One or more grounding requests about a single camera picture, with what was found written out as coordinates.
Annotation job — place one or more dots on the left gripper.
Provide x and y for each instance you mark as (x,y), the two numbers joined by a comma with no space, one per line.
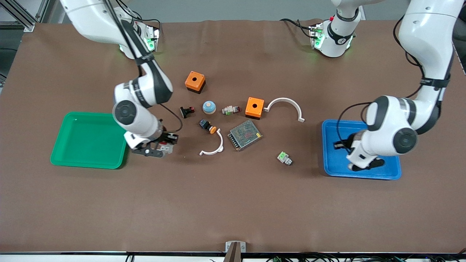
(350,142)

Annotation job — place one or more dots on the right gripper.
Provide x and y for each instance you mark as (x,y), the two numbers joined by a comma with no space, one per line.
(164,135)

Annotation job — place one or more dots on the white red circuit breaker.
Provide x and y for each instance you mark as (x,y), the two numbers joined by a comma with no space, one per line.
(165,146)

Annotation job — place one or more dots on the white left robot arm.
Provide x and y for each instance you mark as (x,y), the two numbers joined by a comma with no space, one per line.
(393,123)

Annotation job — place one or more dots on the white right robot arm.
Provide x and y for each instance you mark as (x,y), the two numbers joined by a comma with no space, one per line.
(145,91)

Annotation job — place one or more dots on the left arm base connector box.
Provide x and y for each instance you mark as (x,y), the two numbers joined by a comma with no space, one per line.
(316,36)

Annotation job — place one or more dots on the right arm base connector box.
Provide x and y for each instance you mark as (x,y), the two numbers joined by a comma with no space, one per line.
(152,38)

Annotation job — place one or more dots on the blue plastic tray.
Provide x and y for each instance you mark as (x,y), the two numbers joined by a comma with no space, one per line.
(335,160)

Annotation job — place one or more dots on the black push button orange head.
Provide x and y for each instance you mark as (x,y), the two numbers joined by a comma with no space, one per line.
(206,125)

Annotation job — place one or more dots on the small white curved clamp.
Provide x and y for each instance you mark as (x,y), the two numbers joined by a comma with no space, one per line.
(220,142)

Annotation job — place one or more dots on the blue dome buzzer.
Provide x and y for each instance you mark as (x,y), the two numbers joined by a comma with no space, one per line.
(209,107)

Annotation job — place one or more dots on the green plastic tray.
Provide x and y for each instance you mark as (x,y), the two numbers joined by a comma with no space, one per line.
(87,140)

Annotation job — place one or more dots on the orange button box upper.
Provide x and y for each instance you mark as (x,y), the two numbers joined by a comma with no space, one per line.
(194,80)

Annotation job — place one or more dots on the white green red indicator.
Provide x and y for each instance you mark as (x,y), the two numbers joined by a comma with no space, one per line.
(230,110)

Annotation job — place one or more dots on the brown table mat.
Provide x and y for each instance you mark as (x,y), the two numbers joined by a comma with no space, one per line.
(218,203)

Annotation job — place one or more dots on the metal mesh power supply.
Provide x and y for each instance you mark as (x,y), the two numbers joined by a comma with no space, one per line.
(244,135)

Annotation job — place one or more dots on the large white curved clamp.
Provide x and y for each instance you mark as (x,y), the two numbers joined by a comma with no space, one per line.
(284,99)

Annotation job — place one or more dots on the orange button box black base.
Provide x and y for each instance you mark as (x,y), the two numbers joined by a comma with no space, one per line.
(255,107)

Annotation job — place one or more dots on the black red switch part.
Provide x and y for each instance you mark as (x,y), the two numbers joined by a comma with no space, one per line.
(185,112)

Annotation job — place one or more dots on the green white switch module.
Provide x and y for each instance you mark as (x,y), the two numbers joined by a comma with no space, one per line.
(284,158)

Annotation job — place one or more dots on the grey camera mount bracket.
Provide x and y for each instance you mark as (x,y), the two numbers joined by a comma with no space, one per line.
(235,247)

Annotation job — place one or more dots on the aluminium frame profile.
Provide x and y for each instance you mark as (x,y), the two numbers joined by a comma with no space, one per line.
(22,16)

